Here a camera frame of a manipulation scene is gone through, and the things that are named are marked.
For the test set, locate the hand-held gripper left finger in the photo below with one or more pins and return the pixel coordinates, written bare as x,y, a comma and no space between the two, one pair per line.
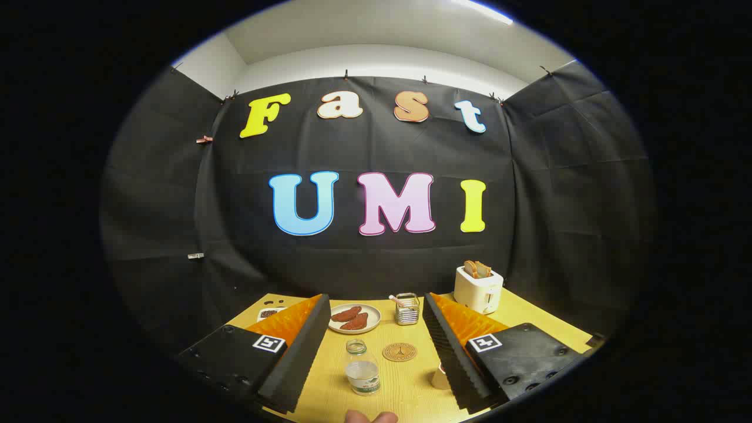
299,358

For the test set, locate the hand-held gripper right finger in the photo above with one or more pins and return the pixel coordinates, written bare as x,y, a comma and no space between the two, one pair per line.
449,352

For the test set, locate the round wooden coaster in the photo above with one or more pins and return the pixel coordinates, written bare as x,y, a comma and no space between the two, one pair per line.
399,352

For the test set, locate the clear plastic juice bottle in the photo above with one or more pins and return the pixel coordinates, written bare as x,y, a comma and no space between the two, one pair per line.
362,376

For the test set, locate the small white square dish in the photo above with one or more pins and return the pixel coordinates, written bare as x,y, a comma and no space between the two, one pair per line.
270,314

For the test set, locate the yellow wooden table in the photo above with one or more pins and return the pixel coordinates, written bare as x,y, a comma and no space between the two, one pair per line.
405,388

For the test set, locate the cream toaster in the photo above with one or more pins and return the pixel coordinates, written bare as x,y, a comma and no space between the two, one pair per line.
476,294

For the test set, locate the brown meat piece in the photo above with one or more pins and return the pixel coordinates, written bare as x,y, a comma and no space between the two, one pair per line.
346,314
355,322

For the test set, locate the pink stick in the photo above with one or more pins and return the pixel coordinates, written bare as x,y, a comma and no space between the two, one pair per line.
396,300

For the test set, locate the white round plate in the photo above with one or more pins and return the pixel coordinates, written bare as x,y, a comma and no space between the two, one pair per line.
373,314

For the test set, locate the toasted bread slice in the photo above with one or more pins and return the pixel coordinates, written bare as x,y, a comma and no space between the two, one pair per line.
484,269
470,269

